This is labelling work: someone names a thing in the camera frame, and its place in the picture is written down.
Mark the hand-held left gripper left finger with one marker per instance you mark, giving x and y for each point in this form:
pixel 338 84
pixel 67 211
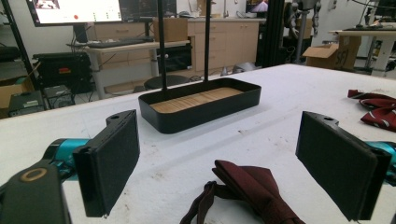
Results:
pixel 106 168

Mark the plain maroon bow tie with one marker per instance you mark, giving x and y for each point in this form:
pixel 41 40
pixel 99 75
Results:
pixel 249 186

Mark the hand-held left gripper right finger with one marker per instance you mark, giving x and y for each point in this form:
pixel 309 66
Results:
pixel 339 168

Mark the grey power supply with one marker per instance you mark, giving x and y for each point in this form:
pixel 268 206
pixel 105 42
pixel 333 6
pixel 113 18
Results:
pixel 59 97
pixel 26 104

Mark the black rack with wooden tray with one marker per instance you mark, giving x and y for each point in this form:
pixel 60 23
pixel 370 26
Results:
pixel 199 119

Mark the white side table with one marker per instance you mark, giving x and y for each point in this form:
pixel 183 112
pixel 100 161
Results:
pixel 383 46

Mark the large lit monitor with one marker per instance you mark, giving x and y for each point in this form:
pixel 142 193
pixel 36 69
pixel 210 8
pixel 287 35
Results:
pixel 77 12

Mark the large open cardboard box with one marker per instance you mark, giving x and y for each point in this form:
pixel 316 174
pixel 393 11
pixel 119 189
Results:
pixel 334 54

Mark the thin black frame stand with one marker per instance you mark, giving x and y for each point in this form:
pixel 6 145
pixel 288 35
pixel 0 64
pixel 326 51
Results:
pixel 18 40

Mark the black computer tower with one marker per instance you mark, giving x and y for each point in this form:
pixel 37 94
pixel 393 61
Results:
pixel 48 71
pixel 77 73

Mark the light wooden cabinet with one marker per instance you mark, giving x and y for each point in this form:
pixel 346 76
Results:
pixel 230 43

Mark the black round stool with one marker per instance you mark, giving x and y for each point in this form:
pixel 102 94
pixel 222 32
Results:
pixel 174 81

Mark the white foam mat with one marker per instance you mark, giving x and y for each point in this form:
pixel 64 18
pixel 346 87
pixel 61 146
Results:
pixel 186 149

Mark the light wooden desk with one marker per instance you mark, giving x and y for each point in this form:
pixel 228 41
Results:
pixel 124 47

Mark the striped dark red bow tie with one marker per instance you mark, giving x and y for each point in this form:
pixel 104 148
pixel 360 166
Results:
pixel 380 118

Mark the black keyboard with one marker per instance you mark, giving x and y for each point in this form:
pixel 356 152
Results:
pixel 120 42

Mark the thick black frame stand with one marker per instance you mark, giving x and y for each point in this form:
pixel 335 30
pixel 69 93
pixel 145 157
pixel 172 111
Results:
pixel 275 34

